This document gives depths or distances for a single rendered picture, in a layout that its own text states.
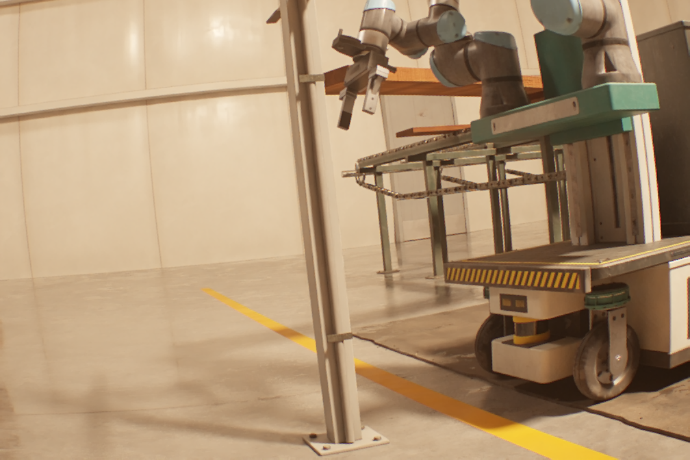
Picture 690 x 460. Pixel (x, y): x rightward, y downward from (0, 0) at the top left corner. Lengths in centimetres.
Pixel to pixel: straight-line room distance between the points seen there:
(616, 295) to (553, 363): 23
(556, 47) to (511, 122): 24
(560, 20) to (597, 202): 66
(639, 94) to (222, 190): 863
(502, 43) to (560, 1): 57
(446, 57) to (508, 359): 82
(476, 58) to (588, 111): 54
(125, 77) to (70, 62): 82
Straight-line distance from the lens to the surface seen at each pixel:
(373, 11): 194
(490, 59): 204
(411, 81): 262
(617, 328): 162
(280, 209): 1009
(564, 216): 559
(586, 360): 160
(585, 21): 155
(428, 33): 192
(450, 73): 213
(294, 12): 161
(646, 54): 198
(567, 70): 195
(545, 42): 203
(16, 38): 1031
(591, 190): 203
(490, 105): 202
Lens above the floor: 50
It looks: 2 degrees up
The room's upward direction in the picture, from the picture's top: 6 degrees counter-clockwise
